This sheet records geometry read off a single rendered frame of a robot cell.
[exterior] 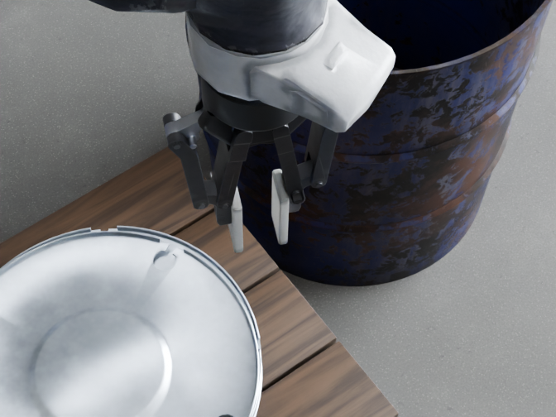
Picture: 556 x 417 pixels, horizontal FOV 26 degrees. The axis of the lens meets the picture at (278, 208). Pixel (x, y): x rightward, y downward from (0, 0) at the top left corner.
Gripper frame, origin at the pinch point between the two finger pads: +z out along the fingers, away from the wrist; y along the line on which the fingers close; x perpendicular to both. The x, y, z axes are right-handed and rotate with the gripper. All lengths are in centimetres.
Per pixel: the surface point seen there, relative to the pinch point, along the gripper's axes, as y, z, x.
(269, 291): -2.0, 22.9, -4.2
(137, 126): 7, 59, -51
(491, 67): -28.2, 13.9, -19.8
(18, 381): 22.6, 19.5, 1.7
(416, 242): -24, 48, -20
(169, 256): 7.0, 20.3, -8.6
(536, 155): -47, 58, -35
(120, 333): 12.8, 18.8, -0.8
